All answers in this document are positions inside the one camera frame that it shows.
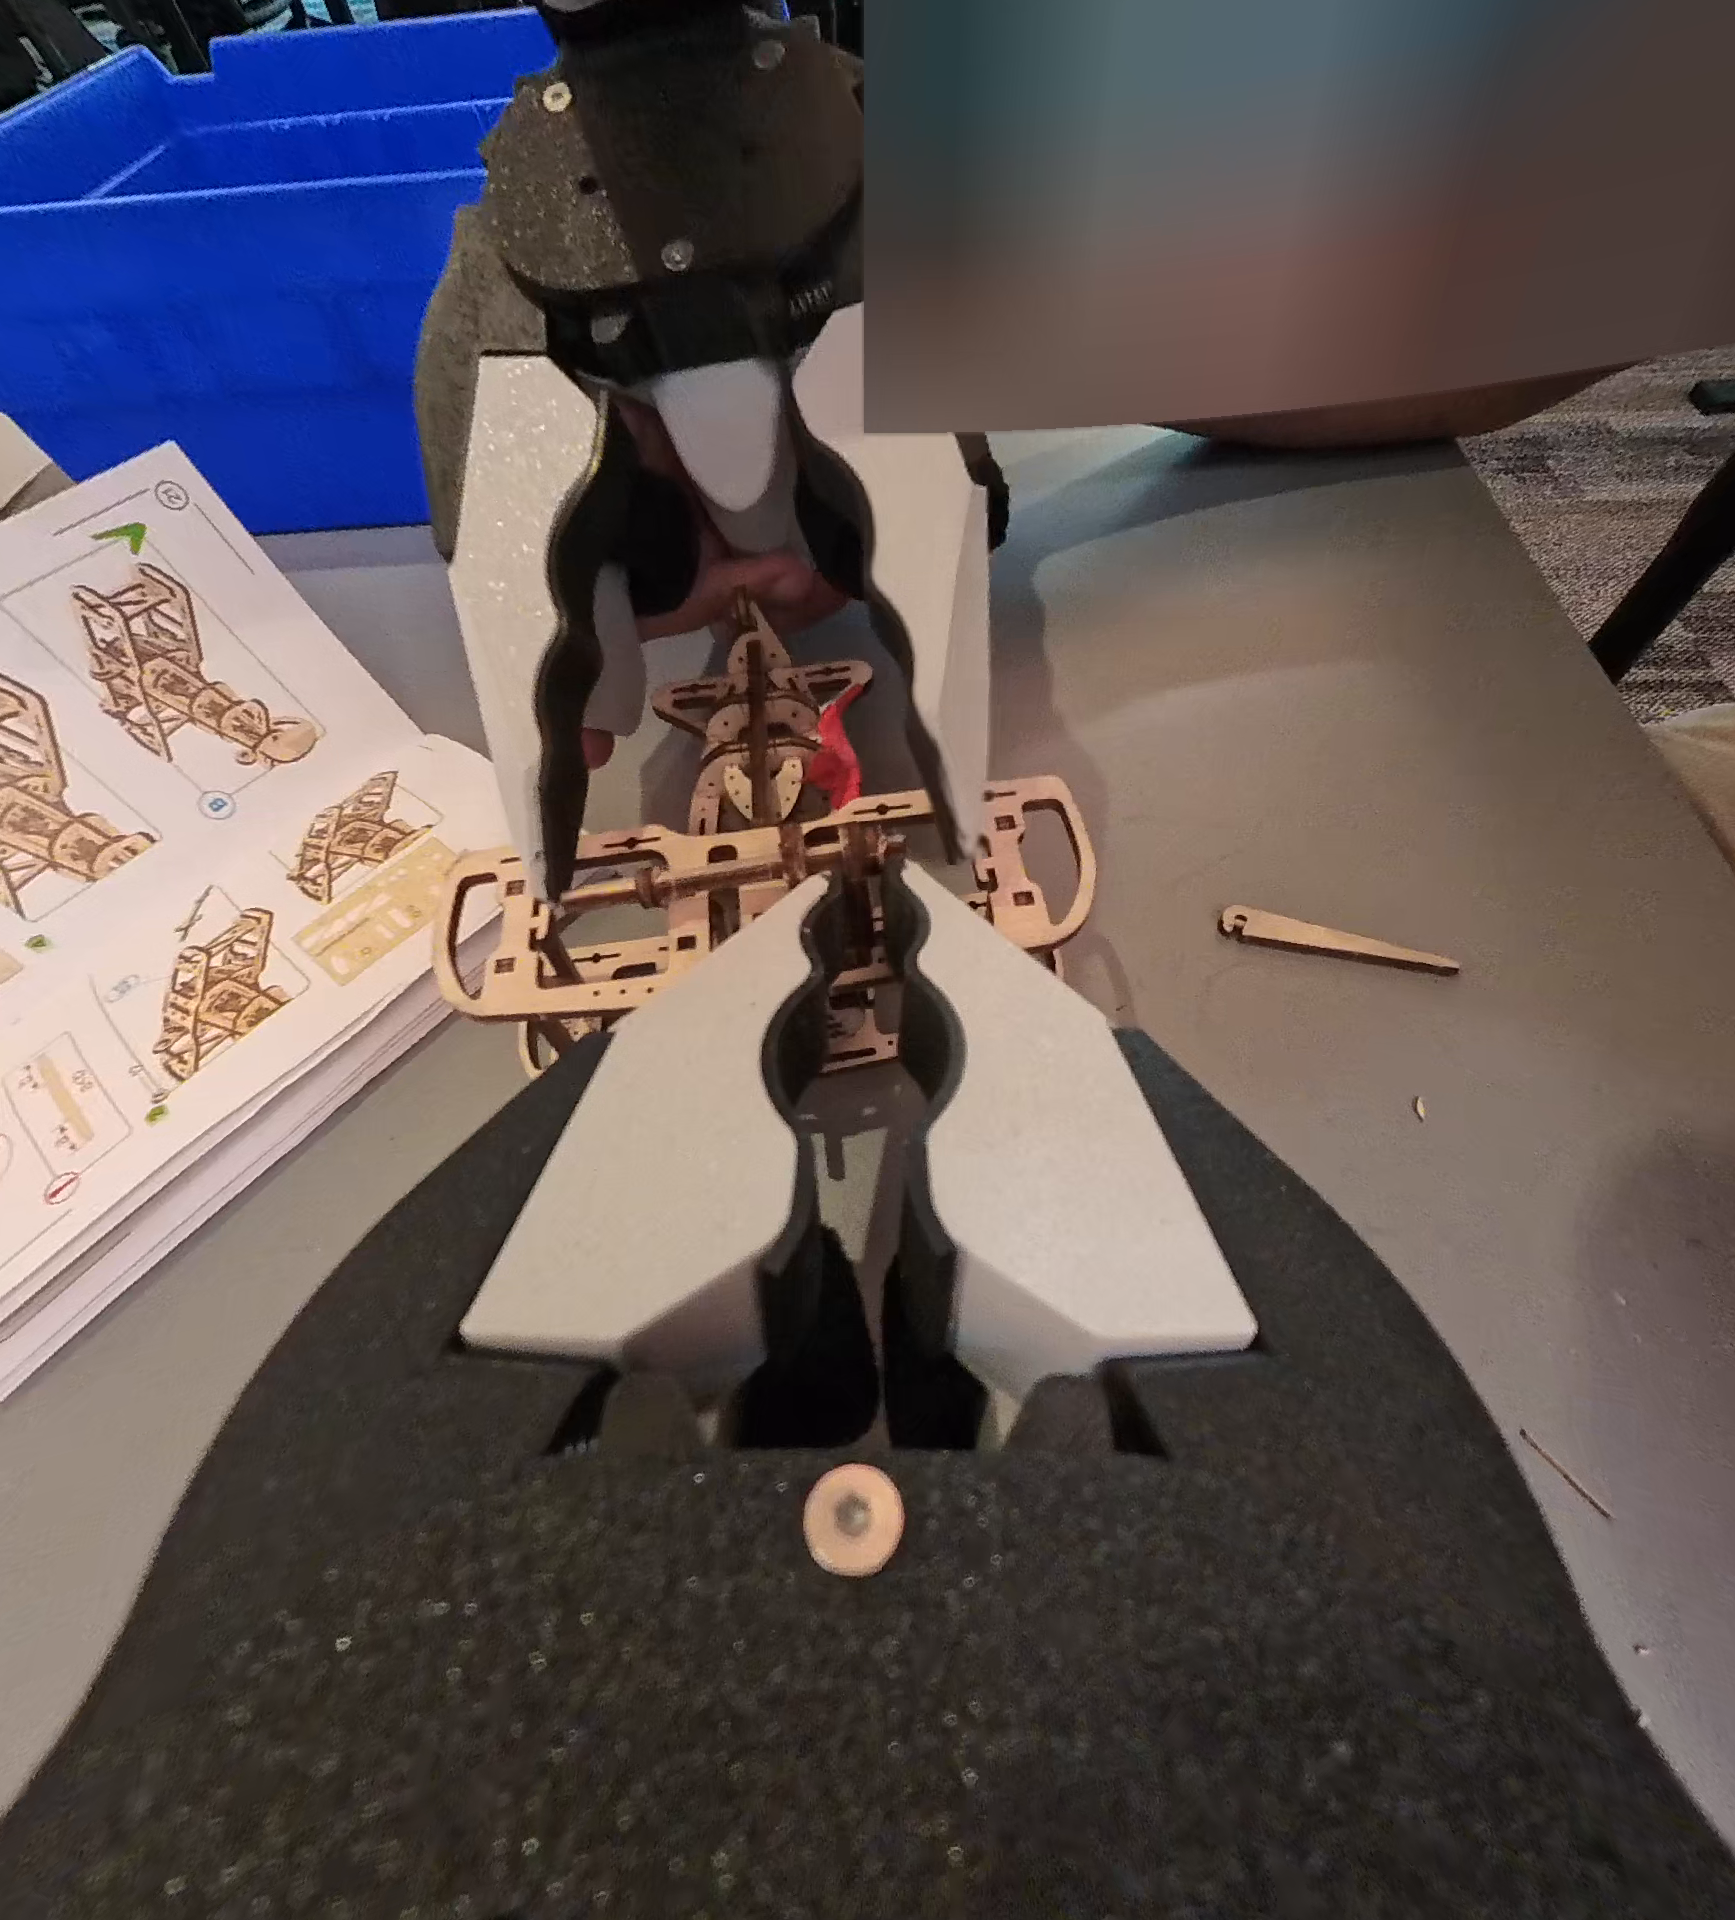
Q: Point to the grey desk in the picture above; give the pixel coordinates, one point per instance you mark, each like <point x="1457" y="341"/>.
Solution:
<point x="1257" y="675"/>

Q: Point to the blue plastic bin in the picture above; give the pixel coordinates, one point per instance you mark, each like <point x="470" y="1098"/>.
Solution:
<point x="207" y="345"/>

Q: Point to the black metal leg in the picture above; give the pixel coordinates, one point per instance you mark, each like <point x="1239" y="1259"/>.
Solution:
<point x="1708" y="526"/>

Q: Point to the instruction booklet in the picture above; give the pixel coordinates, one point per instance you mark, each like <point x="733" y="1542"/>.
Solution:
<point x="207" y="751"/>

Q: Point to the thin wooden splinter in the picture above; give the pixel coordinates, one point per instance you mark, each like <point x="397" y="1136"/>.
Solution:
<point x="1564" y="1475"/>

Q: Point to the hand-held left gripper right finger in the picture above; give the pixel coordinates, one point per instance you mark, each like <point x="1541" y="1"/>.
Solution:
<point x="1091" y="1199"/>

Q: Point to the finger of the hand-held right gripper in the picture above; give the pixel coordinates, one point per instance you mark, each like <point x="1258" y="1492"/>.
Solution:
<point x="506" y="601"/>
<point x="952" y="629"/>

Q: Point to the person's right forearm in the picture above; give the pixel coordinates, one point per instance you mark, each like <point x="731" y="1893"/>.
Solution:
<point x="1346" y="429"/>

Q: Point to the pointed wooden stick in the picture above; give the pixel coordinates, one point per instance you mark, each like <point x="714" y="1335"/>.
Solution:
<point x="1333" y="942"/>

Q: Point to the wooden airplane model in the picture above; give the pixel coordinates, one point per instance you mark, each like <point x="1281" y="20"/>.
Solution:
<point x="724" y="751"/>

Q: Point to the person's right hand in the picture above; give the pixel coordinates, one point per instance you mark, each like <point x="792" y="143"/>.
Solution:
<point x="787" y="585"/>

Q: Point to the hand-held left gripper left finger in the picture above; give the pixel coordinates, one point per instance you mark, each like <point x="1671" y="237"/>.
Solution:
<point x="627" y="1199"/>

